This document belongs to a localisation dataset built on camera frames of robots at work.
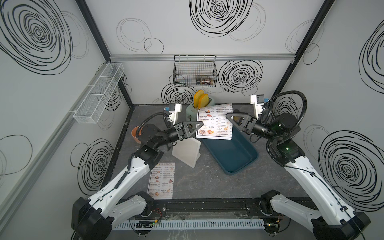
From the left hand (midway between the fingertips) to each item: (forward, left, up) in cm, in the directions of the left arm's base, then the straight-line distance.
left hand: (202, 126), depth 55 cm
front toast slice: (+37, -2, -21) cm, 42 cm away
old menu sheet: (-9, +21, -43) cm, 48 cm away
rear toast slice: (+40, +2, -19) cm, 44 cm away
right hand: (+2, -9, +3) cm, 10 cm away
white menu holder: (+7, +6, -33) cm, 34 cm away
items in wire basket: (+41, -2, -9) cm, 42 cm away
